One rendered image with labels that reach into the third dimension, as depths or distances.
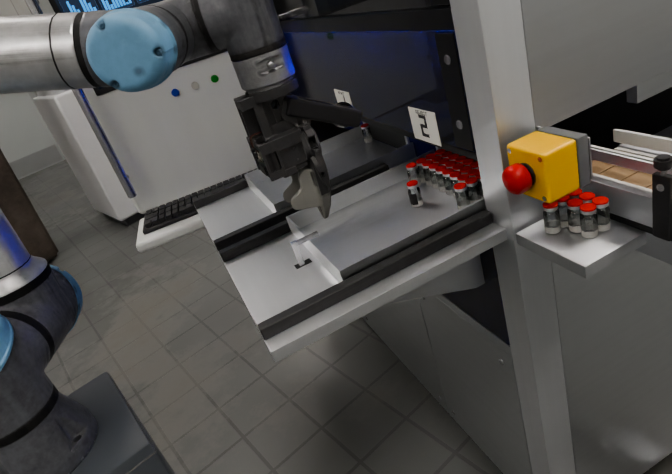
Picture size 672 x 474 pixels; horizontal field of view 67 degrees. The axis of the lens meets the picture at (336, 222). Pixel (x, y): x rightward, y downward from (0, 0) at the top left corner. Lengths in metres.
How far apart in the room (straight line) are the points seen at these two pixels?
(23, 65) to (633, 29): 0.79
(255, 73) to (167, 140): 0.97
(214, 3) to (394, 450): 1.36
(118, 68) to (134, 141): 1.08
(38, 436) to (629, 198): 0.87
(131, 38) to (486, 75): 0.44
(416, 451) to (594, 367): 0.72
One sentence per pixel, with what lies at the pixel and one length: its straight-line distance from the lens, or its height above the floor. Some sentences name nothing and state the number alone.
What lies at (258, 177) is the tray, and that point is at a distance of 1.30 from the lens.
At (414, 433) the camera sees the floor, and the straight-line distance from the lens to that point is 1.71.
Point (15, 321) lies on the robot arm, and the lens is 0.88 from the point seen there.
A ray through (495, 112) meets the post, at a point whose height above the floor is 1.07.
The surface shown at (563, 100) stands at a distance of 0.82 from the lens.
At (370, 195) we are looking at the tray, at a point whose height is 0.88.
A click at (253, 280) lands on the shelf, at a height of 0.88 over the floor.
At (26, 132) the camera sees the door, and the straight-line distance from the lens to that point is 7.89.
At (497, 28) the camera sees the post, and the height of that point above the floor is 1.18.
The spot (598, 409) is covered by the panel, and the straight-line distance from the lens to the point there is 1.21.
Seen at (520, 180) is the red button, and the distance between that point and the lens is 0.70.
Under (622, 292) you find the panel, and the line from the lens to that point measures 1.08.
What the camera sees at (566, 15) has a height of 1.16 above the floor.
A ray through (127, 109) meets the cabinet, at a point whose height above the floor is 1.11.
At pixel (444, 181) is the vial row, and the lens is 0.95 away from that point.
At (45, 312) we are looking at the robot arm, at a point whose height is 0.97.
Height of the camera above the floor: 1.31
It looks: 26 degrees down
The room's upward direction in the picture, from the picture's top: 18 degrees counter-clockwise
